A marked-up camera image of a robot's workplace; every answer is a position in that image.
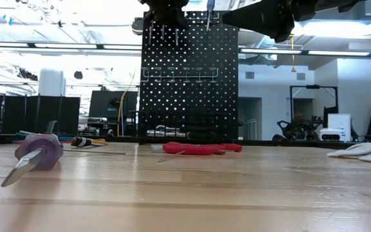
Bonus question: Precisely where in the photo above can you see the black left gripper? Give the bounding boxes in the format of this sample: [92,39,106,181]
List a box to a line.
[139,0,191,28]

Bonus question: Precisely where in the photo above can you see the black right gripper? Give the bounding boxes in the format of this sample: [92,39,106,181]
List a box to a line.
[221,0,366,44]

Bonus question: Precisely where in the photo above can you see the red translucent flathead screwdriver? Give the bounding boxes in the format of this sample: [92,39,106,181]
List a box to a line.
[0,133,64,188]

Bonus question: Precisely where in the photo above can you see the black ceiling dome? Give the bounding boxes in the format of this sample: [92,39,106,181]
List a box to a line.
[131,17,145,35]

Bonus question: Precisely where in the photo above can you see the yellow hanging pendant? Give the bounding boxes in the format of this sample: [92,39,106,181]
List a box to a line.
[290,34,298,73]

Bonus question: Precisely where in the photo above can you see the chrome multi-hook rack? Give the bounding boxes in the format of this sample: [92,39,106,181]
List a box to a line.
[141,66,220,84]

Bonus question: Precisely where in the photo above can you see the ceiling light strip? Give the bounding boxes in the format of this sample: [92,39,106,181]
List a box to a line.
[0,41,143,50]
[239,47,371,57]

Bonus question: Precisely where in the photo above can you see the black metal pegboard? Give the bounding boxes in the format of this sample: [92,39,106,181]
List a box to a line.
[138,10,240,144]

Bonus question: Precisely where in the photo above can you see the black computer monitor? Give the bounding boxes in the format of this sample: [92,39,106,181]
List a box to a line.
[88,90,138,119]

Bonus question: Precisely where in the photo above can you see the person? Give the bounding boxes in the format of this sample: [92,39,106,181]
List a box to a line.
[277,112,323,141]

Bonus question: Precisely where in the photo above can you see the white perforated panel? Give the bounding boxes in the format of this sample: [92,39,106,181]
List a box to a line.
[327,113,352,130]

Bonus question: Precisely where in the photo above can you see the white pillar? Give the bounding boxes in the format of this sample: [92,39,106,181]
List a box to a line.
[38,68,66,97]

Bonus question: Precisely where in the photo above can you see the white device box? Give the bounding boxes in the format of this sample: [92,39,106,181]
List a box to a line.
[319,128,347,142]

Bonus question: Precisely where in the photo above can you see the gray chair back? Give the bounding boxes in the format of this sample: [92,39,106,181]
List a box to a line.
[44,119,59,133]

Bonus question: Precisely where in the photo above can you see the white work glove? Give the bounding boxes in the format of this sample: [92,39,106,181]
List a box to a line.
[326,141,371,163]

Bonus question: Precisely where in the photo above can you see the black partition screens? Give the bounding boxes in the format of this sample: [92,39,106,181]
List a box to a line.
[0,93,81,135]

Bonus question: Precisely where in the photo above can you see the black frame stand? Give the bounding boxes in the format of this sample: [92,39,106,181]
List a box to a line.
[289,84,339,130]

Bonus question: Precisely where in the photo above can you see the black wire basket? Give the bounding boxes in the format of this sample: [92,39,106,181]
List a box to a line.
[129,109,238,142]

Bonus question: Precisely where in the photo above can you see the yellow hanging cable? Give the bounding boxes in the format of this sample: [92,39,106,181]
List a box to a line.
[117,71,137,136]

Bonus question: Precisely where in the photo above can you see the black table frame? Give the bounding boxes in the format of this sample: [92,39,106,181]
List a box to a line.
[0,132,371,148]

